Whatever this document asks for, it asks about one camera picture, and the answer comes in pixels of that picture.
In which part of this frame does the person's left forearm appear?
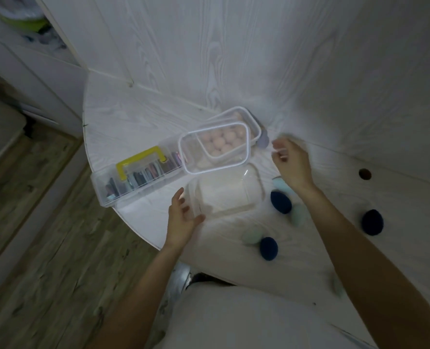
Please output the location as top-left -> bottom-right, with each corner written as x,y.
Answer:
86,245 -> 181,349

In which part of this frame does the pile of pink balls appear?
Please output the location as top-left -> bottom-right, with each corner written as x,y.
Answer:
200,128 -> 245,158

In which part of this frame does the person's right forearm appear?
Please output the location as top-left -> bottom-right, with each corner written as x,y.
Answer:
298,182 -> 430,349

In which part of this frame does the clear organizer box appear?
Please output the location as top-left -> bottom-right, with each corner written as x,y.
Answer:
90,136 -> 187,208

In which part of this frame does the clear lid with white rim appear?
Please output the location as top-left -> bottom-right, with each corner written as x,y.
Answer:
178,121 -> 252,175

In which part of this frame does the grey upholstered furniture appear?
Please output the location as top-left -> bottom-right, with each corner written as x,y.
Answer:
0,92 -> 27,176

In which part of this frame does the clear plastic container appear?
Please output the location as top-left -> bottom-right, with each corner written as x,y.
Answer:
185,163 -> 267,223

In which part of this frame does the person's left hand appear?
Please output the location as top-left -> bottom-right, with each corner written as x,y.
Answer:
163,188 -> 206,251

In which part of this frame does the person's white clothing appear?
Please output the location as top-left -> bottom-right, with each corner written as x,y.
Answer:
156,278 -> 377,349

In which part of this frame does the dark blue makeup sponge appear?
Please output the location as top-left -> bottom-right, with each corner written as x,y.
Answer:
260,237 -> 279,261
270,190 -> 293,215
361,209 -> 384,236

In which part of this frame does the white and green bowl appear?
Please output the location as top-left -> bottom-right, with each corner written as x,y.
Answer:
0,0 -> 53,33

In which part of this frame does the person's right hand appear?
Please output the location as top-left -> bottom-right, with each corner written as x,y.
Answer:
271,138 -> 316,192

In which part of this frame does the light teal makeup sponge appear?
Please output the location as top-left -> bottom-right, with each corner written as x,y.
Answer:
329,272 -> 346,298
272,176 -> 296,196
241,229 -> 264,246
289,203 -> 307,227

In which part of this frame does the clear container with white rim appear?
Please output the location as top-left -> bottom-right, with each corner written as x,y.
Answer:
197,106 -> 262,168

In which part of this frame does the white shelf cabinet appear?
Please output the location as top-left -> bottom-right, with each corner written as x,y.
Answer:
0,0 -> 90,138

